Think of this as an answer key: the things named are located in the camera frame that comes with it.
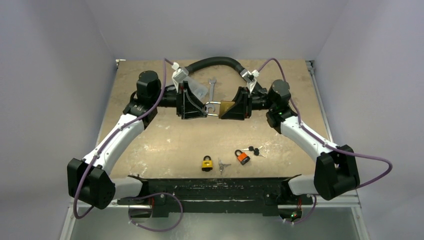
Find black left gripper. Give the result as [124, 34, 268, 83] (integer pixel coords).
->
[151, 81, 207, 119]

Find brass padlock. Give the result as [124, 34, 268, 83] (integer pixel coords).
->
[203, 101, 235, 117]

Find black-headed keys of orange padlock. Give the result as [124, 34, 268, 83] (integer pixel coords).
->
[242, 146, 266, 158]

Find orange black padlock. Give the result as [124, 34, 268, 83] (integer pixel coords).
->
[234, 149, 251, 166]

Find silver keys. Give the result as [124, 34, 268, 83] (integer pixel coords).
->
[218, 158, 232, 176]

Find yellow padlock black shackle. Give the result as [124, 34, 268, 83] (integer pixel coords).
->
[201, 155, 214, 172]

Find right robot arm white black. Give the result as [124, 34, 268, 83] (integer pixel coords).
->
[218, 79, 360, 204]

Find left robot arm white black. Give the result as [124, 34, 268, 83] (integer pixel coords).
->
[66, 68, 209, 209]

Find clear plastic compartment box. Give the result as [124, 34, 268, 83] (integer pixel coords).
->
[186, 76, 209, 100]

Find silver open-end wrench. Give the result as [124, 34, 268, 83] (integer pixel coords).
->
[205, 77, 217, 113]

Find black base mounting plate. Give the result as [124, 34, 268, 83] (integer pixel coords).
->
[117, 177, 313, 218]

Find black corrugated hose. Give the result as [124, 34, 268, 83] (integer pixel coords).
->
[184, 56, 269, 95]

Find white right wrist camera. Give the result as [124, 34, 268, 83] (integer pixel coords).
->
[240, 69, 261, 94]

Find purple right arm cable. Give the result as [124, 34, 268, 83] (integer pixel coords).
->
[256, 57, 394, 190]

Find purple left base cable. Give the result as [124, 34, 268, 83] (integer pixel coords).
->
[127, 192, 184, 232]

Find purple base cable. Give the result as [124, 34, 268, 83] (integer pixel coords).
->
[281, 195, 317, 226]
[127, 192, 184, 232]

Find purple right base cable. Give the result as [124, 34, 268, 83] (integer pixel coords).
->
[281, 195, 317, 226]

